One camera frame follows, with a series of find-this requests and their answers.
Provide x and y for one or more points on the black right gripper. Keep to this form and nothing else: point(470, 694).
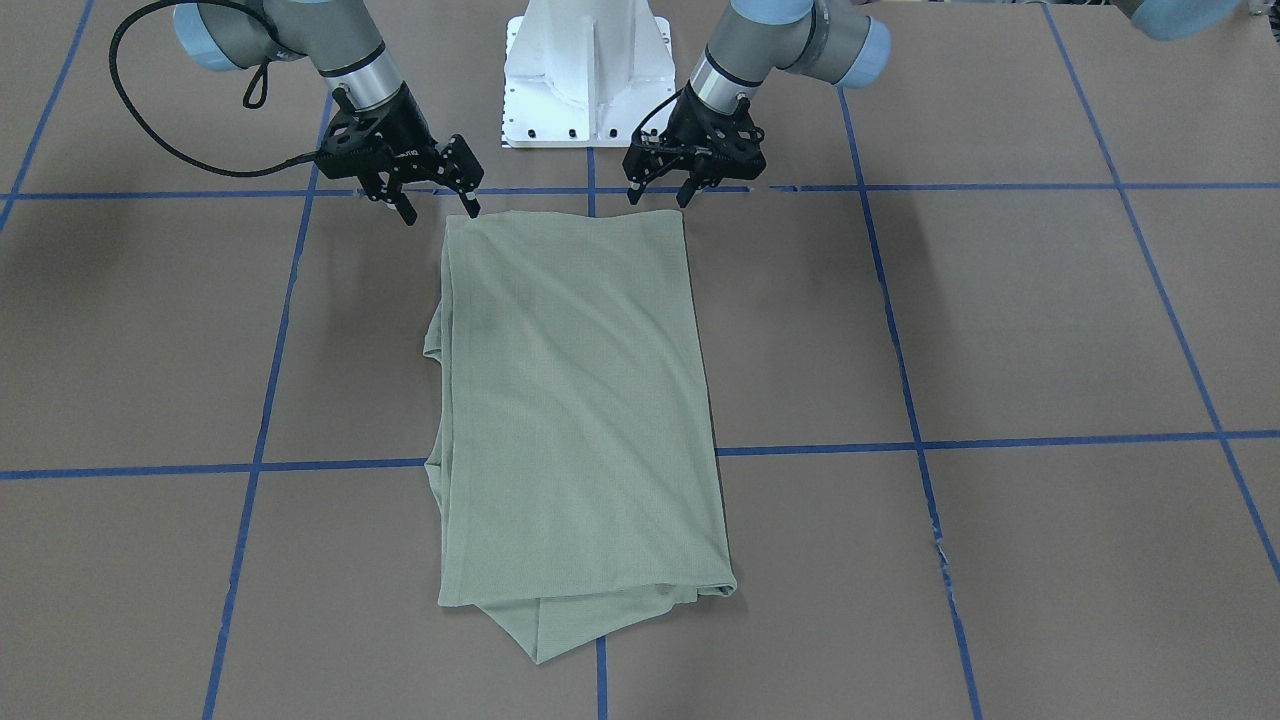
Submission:
point(407, 130)

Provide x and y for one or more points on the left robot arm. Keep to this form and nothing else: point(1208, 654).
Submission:
point(827, 40)

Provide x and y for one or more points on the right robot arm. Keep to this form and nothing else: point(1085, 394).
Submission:
point(340, 38)

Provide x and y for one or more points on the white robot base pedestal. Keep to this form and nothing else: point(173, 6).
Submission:
point(583, 73)

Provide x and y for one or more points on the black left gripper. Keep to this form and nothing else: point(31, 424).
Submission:
point(737, 133)

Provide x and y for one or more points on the olive green long-sleeve shirt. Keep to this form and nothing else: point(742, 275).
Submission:
point(573, 467)

